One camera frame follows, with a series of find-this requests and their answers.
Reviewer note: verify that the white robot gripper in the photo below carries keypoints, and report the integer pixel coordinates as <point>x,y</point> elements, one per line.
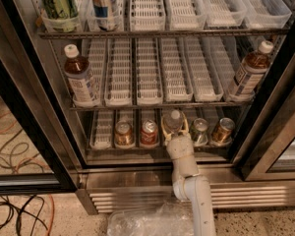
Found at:
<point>180,147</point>

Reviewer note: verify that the clear water bottle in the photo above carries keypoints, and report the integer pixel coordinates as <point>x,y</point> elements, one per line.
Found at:
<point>173,121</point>

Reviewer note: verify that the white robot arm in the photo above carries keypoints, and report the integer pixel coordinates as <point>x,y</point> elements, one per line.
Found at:
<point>188,184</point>

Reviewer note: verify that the fridge glass door right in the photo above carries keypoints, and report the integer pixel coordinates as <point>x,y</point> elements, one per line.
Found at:
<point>268,150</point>

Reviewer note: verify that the fridge glass door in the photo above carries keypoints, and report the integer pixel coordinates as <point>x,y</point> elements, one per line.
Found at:
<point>268,150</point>
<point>30,162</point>

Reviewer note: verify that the right tea bottle white cap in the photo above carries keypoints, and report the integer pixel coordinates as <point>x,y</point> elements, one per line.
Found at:
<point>250,72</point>

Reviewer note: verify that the tea bottle white cap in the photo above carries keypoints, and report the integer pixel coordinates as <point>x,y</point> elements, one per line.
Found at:
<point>250,72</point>
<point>80,76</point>

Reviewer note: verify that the stainless steel fridge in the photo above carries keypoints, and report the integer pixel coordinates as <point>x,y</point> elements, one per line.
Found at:
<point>148,71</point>

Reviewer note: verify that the left tea bottle white cap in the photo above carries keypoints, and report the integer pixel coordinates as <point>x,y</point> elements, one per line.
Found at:
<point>80,76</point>

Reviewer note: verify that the fridge glass door left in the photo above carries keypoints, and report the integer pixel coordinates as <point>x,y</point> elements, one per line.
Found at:
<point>30,162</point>

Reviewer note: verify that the blue labelled bottle top shelf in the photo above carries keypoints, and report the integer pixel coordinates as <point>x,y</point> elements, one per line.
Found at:
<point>106,14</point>

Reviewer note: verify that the green labelled bottle top shelf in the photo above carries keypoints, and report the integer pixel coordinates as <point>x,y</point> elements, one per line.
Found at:
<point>61,14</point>

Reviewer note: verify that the green silver can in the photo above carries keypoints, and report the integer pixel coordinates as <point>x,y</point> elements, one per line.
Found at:
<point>198,131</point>

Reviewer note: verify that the red soda can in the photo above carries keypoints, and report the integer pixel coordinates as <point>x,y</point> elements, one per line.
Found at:
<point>149,134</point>

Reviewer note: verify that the gold can right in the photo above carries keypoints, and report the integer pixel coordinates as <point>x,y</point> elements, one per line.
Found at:
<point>222,132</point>

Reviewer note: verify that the brown can left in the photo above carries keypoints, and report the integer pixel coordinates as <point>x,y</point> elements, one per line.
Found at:
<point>123,132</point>

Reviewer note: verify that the white lane tray bottom left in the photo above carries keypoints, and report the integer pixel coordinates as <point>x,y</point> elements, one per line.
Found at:
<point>101,131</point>

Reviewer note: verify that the clear plastic bin on floor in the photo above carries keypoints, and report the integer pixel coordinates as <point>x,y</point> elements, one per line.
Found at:
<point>169,219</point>

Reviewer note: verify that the middle shelf rail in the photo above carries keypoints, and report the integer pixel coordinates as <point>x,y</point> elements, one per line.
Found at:
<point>164,105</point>

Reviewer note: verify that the shelf rail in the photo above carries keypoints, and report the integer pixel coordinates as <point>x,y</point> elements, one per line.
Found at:
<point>161,33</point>
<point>164,105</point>

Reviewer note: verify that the top shelf rail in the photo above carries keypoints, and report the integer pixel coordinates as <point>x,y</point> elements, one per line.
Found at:
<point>161,33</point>

